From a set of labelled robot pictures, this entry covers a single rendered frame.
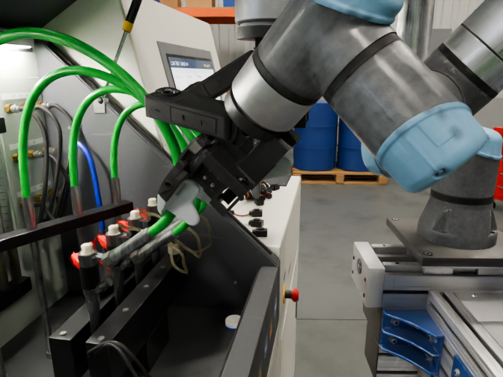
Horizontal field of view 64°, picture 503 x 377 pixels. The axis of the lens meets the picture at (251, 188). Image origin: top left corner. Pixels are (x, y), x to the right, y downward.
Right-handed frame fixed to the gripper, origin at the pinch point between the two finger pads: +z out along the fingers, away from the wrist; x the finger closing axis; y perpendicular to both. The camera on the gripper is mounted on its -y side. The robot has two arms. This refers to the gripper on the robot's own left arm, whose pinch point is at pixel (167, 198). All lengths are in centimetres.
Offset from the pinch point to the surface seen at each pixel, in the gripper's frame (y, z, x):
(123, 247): 0.1, 9.0, -4.2
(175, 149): -3.1, -6.7, 0.8
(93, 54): -18.4, -7.8, 1.1
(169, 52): -35, 19, 52
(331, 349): 91, 117, 108
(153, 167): -12.8, 25.8, 25.9
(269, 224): 16, 31, 46
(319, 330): 85, 126, 119
